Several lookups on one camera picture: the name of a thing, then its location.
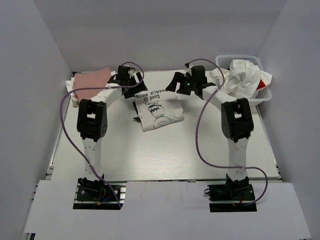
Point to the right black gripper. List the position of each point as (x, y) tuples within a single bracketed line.
[(179, 78)]

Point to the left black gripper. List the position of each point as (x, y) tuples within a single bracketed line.
[(138, 88)]

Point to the white green sleeved t shirt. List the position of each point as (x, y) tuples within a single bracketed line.
[(157, 108)]

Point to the white red print t shirt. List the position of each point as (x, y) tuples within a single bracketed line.
[(243, 79)]

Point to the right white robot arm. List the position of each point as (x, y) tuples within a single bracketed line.
[(236, 117)]

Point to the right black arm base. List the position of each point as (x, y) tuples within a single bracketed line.
[(231, 197)]

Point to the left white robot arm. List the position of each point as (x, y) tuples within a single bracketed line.
[(92, 122)]

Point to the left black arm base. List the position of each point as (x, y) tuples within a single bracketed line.
[(96, 195)]

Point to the folded pink t shirt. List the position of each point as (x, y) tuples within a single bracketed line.
[(95, 79)]

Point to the folded white patterned t shirt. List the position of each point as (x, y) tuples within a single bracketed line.
[(70, 85)]

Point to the white plastic basket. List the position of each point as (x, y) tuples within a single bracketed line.
[(224, 61)]

